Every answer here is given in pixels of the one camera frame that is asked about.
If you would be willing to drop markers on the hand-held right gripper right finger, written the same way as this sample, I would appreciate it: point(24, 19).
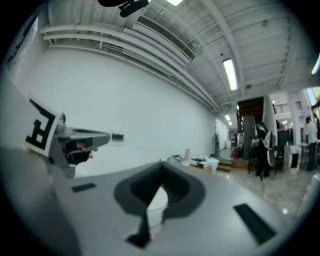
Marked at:
point(212, 212)

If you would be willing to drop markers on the white box with dark picture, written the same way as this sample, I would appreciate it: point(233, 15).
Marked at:
point(202, 162)

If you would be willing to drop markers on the long ceiling light tube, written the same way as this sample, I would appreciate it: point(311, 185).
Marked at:
point(230, 75)

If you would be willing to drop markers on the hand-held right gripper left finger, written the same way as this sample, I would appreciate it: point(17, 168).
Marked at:
point(100, 212)

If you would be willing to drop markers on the grey cloth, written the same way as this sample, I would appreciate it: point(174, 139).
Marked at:
point(175, 158)

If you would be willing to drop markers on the ceiling light panel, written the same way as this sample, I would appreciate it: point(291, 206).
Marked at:
point(173, 2)
point(315, 65)

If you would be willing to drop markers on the white ceiling air conditioner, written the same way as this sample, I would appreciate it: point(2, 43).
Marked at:
point(165, 37)

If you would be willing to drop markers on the black head-worn camera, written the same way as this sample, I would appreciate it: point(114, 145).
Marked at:
point(126, 11)

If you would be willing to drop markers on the white tankless toilet body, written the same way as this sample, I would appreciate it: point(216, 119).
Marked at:
point(155, 222)

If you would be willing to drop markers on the row of white ceiling pipes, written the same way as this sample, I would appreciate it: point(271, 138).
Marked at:
point(100, 26)

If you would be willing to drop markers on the dark wooden staircase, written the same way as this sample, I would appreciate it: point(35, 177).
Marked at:
point(250, 105)

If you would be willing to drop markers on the person's left hand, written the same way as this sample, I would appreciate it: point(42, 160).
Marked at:
point(91, 155)

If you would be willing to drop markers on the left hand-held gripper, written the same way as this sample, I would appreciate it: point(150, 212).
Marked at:
point(40, 125)

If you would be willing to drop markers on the round ceiling vent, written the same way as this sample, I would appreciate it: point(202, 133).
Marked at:
point(248, 86)

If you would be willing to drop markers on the tall dark panel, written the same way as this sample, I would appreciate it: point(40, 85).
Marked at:
point(249, 137)

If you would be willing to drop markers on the black wall tissue holder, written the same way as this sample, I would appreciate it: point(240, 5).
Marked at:
point(117, 137)

